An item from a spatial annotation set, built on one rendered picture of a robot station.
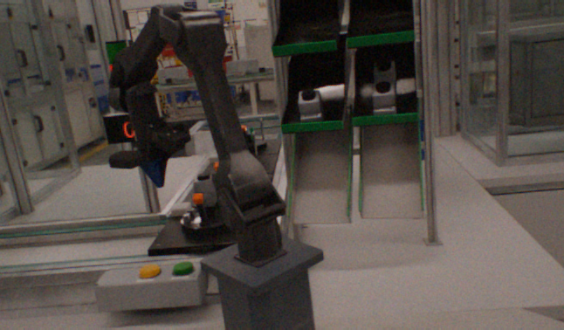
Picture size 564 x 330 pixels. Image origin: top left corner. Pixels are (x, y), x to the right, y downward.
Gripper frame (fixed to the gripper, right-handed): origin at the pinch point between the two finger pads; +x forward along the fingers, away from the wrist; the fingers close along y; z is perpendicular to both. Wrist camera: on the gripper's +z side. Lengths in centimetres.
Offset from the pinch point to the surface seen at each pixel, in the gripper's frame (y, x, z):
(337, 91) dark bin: 32.4, -8.9, 28.0
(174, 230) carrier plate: 8.0, 18.1, -6.8
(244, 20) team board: 911, 10, -560
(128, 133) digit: 14.5, -3.9, -21.2
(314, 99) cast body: 18.9, -10.1, 28.7
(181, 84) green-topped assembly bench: 409, 54, -341
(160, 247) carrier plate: -0.8, 17.6, -3.3
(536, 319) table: 13, 29, 70
